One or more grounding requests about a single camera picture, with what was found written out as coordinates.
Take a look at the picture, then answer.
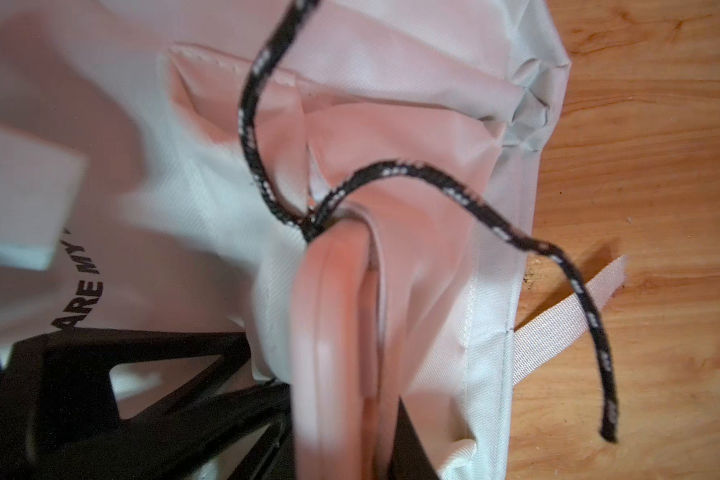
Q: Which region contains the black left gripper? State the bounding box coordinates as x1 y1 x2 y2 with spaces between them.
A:
0 329 290 479

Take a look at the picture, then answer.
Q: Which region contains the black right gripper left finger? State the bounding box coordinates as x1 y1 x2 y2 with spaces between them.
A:
228 414 297 480

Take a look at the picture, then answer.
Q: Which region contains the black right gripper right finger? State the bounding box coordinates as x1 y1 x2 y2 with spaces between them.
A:
388 400 439 480

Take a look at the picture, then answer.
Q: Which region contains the pink calculator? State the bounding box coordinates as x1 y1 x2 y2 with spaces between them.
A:
290 219 378 479

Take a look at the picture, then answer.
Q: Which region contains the white student backpack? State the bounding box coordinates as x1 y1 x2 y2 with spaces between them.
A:
0 1 625 479

